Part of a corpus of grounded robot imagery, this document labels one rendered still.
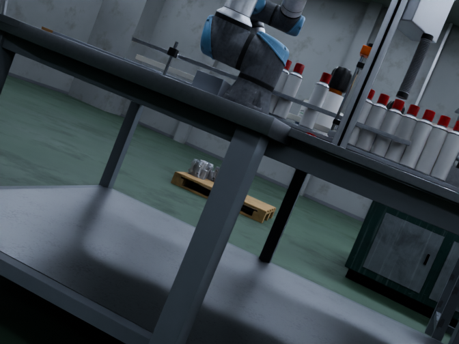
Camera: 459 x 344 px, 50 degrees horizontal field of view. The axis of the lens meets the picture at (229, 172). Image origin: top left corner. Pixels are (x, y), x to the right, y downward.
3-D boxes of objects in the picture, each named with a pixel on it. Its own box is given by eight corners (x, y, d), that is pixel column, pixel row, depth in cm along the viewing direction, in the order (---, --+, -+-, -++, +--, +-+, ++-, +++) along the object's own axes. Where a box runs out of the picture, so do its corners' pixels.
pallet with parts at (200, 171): (274, 219, 594) (285, 194, 592) (260, 223, 518) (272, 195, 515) (192, 182, 625) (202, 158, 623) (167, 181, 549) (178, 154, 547)
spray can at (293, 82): (286, 121, 178) (309, 68, 176) (283, 119, 173) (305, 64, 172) (274, 117, 180) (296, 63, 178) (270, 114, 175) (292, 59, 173)
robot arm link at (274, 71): (274, 87, 143) (295, 44, 142) (233, 68, 144) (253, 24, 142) (274, 90, 155) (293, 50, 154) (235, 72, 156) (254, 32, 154)
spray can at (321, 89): (312, 132, 176) (335, 78, 174) (311, 130, 171) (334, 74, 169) (298, 126, 177) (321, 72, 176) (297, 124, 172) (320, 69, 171)
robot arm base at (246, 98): (272, 123, 155) (285, 94, 153) (255, 115, 141) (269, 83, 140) (233, 106, 161) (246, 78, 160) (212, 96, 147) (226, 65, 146)
